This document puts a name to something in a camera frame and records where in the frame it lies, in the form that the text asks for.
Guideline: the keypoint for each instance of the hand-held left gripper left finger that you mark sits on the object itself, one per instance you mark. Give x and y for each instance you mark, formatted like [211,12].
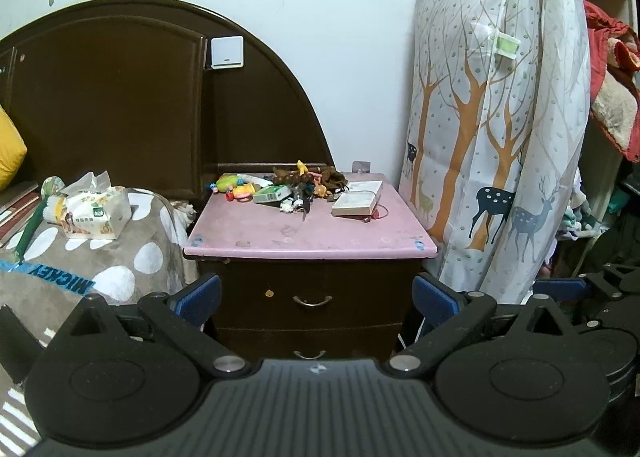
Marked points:
[200,296]

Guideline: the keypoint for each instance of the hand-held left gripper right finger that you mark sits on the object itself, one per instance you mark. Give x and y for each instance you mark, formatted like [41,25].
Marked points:
[434,298]

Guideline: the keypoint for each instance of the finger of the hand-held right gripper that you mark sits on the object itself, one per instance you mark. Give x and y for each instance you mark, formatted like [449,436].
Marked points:
[560,288]

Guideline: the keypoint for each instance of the dark wooden drawer with sticker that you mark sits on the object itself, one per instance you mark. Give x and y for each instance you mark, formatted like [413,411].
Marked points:
[350,287]

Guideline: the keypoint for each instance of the dark wooden plain drawer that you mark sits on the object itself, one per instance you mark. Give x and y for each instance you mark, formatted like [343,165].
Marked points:
[260,344]

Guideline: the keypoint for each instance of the pile of clothes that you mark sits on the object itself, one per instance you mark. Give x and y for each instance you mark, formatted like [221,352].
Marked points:
[595,222]

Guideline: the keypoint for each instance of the grey spotted blanket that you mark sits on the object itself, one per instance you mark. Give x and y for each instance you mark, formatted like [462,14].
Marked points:
[120,252]

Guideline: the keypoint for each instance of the yellow pink small toy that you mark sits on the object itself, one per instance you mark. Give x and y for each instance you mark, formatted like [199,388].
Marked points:
[243,192]

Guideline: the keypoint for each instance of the green yellow plush toy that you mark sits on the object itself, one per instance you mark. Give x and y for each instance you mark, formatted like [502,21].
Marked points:
[231,182]

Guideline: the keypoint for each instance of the white flat box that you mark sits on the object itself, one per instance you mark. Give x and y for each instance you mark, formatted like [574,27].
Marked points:
[356,204]

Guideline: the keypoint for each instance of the dark wooden nightstand pink top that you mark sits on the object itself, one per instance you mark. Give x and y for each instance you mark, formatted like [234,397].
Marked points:
[310,237]

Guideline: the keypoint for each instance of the green white small box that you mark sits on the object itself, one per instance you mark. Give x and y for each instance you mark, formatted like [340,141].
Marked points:
[271,193]

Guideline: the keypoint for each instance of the white notebook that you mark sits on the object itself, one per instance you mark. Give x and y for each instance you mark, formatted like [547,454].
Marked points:
[367,186]

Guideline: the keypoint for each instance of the soft tissue pack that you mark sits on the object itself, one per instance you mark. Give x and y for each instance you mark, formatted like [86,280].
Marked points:
[97,212]

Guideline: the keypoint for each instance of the brown cloth pouch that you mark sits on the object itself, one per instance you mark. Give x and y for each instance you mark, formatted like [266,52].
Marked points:
[331,180]

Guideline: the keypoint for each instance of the small yellow figure toy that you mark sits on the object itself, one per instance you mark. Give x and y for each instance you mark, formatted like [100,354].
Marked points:
[301,167]

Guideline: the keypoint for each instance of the deer print wardrobe cover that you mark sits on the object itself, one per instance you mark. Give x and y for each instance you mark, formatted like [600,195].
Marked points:
[490,137]

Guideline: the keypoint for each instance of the cotton swab container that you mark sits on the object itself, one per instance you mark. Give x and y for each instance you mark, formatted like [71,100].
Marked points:
[52,209]

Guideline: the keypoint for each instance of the green stick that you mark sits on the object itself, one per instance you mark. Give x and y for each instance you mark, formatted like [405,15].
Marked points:
[30,232]

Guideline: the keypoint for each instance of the stack of books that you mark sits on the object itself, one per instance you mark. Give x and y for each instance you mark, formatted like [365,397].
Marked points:
[20,209]

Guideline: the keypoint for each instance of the dark brown wooden headboard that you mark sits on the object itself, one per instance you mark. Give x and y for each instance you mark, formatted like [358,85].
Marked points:
[125,102]

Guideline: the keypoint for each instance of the striped bed sheet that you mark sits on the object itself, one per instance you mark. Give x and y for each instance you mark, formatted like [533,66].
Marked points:
[15,412]

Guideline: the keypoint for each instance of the yellow pillow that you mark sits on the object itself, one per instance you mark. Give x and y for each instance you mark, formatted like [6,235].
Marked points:
[10,149]

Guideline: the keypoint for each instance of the green white tag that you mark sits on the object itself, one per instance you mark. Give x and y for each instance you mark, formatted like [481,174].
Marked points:
[506,46]

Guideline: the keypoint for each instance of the red garment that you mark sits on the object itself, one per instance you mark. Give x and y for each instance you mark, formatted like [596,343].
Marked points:
[607,42]

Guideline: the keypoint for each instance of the white wall switch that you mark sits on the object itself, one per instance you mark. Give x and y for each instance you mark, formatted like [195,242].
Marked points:
[226,53]

